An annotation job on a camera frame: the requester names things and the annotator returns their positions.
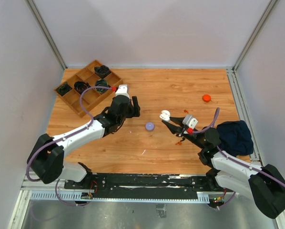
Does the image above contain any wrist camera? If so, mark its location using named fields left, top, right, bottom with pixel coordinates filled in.
left=182, top=114, right=198, bottom=129
left=115, top=84, right=130, bottom=98

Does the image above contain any black yellow rolled item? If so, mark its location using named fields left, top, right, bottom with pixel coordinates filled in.
left=95, top=79, right=110, bottom=94

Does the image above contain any purple cable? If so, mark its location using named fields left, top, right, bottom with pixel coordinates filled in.
left=26, top=86, right=117, bottom=207
left=187, top=107, right=285, bottom=210

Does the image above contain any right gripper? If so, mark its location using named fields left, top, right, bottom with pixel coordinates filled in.
left=163, top=115, right=205, bottom=149

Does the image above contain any wooden compartment tray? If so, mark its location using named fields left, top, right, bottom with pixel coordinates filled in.
left=54, top=60, right=123, bottom=117

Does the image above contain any purple earbud charging case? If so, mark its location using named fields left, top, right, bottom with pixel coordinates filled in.
left=145, top=122, right=155, bottom=131

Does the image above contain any orange charging case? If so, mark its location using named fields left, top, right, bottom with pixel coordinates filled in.
left=202, top=94, right=212, bottom=103

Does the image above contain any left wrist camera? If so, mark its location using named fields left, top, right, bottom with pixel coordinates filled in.
left=115, top=84, right=130, bottom=98

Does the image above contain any dark blue cloth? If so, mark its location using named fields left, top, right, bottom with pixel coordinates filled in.
left=216, top=120, right=254, bottom=157

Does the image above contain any black red rolled item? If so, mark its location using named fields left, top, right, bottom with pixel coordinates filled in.
left=74, top=81, right=90, bottom=94

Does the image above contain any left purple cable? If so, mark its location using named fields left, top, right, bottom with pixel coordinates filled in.
left=26, top=86, right=117, bottom=207

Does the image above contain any black green rolled item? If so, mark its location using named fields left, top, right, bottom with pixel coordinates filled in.
left=56, top=82, right=72, bottom=96

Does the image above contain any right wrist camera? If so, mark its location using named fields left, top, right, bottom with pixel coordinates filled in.
left=182, top=114, right=198, bottom=129

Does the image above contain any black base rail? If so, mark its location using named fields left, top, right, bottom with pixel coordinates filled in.
left=64, top=173, right=224, bottom=201

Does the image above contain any white charging case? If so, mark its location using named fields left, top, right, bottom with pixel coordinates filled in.
left=159, top=110, right=171, bottom=122

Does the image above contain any black rolled item top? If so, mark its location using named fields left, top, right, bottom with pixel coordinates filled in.
left=94, top=65, right=111, bottom=79

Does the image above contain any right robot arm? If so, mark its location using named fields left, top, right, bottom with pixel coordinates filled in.
left=160, top=114, right=285, bottom=219

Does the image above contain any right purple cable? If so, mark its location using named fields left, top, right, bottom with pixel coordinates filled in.
left=187, top=107, right=285, bottom=210

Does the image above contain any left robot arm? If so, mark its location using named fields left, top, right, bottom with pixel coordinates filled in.
left=27, top=95, right=140, bottom=189

